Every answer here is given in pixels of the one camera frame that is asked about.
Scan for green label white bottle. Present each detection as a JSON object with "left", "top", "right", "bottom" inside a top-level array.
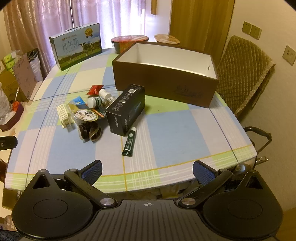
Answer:
[{"left": 87, "top": 96, "right": 103, "bottom": 108}]

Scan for green tissue packs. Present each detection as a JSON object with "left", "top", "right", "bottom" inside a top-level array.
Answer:
[{"left": 1, "top": 53, "right": 15, "bottom": 70}]

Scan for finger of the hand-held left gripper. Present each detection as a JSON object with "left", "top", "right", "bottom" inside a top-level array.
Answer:
[{"left": 0, "top": 136, "right": 18, "bottom": 151}]

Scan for black product box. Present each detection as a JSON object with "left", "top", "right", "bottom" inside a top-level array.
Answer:
[{"left": 105, "top": 84, "right": 146, "bottom": 136}]

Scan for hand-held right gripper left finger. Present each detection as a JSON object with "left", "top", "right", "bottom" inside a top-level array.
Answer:
[{"left": 23, "top": 159, "right": 118, "bottom": 209}]

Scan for dark green tube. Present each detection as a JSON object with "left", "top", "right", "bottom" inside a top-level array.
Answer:
[{"left": 122, "top": 127, "right": 137, "bottom": 157}]

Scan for dark red tray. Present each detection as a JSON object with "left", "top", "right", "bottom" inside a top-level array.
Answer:
[{"left": 0, "top": 105, "right": 25, "bottom": 132}]

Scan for red snack packet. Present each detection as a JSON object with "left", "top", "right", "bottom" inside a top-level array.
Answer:
[{"left": 87, "top": 85, "right": 104, "bottom": 95}]

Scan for blue tube white cap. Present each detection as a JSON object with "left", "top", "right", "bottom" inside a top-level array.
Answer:
[{"left": 70, "top": 97, "right": 84, "bottom": 108}]

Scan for brown cardboard box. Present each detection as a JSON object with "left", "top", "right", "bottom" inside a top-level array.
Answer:
[{"left": 112, "top": 41, "right": 220, "bottom": 108}]

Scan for crumpled silver plastic bag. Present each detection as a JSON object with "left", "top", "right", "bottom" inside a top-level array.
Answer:
[{"left": 0, "top": 89, "right": 12, "bottom": 124}]

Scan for cotton swab pack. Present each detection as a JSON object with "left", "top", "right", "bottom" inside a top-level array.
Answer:
[{"left": 102, "top": 96, "right": 116, "bottom": 109}]

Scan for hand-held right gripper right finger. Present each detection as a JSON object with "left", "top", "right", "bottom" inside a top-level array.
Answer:
[{"left": 178, "top": 160, "right": 274, "bottom": 209}]

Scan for wooden door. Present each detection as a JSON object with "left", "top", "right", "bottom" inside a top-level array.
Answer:
[{"left": 170, "top": 0, "right": 235, "bottom": 54}]

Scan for tan cardboard box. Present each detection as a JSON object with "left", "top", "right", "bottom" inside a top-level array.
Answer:
[{"left": 0, "top": 70, "right": 21, "bottom": 102}]

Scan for blue green milk carton box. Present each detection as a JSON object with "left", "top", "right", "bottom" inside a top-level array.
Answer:
[{"left": 49, "top": 22, "right": 102, "bottom": 71}]

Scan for red lidded bowl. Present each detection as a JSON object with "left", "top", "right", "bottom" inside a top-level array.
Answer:
[{"left": 111, "top": 35, "right": 148, "bottom": 54}]

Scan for pink sheer curtain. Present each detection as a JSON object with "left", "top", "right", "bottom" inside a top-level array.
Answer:
[{"left": 3, "top": 0, "right": 153, "bottom": 67}]

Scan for quilted cover chair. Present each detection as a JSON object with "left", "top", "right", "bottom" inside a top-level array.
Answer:
[{"left": 215, "top": 35, "right": 276, "bottom": 116}]

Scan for brown cardboard sheet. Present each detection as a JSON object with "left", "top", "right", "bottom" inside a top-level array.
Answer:
[{"left": 13, "top": 54, "right": 40, "bottom": 100}]

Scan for black metal frame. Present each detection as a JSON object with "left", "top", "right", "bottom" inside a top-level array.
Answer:
[{"left": 243, "top": 126, "right": 272, "bottom": 163}]

